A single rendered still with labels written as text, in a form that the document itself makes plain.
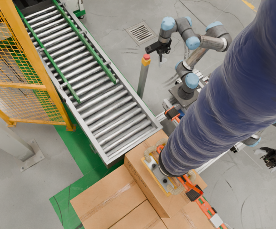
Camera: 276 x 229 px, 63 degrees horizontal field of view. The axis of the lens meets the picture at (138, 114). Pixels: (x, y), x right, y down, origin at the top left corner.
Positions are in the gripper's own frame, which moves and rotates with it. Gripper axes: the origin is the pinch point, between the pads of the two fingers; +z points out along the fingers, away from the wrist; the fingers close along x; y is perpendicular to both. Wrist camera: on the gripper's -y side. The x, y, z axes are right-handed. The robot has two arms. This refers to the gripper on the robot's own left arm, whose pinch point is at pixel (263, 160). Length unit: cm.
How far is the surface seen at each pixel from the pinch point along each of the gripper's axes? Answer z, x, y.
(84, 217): 97, -40, 112
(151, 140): 58, -58, 31
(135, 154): 58, -55, 50
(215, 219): 32, 15, 36
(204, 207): 32.5, 4.9, 36.6
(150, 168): 44, -38, 49
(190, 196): 31, -6, 41
